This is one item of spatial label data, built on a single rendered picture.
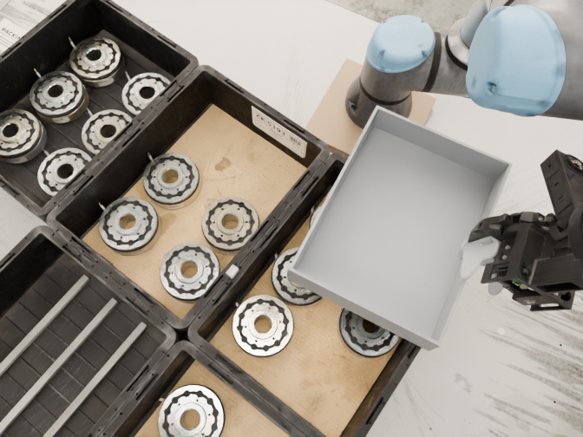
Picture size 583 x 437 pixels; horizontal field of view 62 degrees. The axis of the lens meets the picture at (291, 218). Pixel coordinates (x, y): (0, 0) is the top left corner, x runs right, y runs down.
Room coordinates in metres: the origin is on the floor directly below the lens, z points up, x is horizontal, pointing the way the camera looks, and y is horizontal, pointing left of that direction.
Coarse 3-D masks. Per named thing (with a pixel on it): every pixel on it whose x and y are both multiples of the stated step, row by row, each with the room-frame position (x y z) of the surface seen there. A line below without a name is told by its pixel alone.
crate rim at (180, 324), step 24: (192, 72) 0.55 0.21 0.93; (216, 72) 0.55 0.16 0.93; (168, 96) 0.49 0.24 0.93; (144, 120) 0.44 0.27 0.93; (288, 120) 0.47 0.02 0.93; (120, 144) 0.39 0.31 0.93; (312, 144) 0.43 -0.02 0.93; (96, 168) 0.34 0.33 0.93; (312, 168) 0.38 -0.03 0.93; (72, 192) 0.29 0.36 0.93; (288, 192) 0.33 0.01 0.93; (48, 216) 0.24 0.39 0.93; (72, 240) 0.21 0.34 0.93; (96, 264) 0.17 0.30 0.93; (216, 288) 0.15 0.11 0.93; (168, 312) 0.11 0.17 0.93; (192, 312) 0.11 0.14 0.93
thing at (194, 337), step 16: (336, 160) 0.40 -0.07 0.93; (320, 176) 0.36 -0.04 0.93; (304, 192) 0.33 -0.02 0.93; (288, 208) 0.30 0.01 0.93; (272, 224) 0.27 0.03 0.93; (256, 256) 0.21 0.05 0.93; (240, 272) 0.18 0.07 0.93; (224, 288) 0.16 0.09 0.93; (208, 304) 0.13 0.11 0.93; (192, 336) 0.08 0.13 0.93; (208, 352) 0.06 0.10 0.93; (416, 352) 0.09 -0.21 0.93; (224, 368) 0.04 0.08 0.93; (400, 368) 0.06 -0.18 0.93; (256, 384) 0.02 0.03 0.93; (272, 400) 0.00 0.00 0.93; (384, 400) 0.02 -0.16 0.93; (288, 416) -0.02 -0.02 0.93; (368, 416) -0.01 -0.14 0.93; (304, 432) -0.04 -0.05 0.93; (368, 432) -0.03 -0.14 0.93
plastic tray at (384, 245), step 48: (384, 144) 0.37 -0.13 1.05; (432, 144) 0.36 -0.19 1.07; (336, 192) 0.28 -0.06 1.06; (384, 192) 0.29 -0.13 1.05; (432, 192) 0.29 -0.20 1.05; (480, 192) 0.30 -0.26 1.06; (336, 240) 0.21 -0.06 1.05; (384, 240) 0.22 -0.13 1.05; (432, 240) 0.22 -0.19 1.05; (336, 288) 0.14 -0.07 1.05; (384, 288) 0.15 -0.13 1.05; (432, 288) 0.16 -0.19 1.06; (432, 336) 0.09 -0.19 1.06
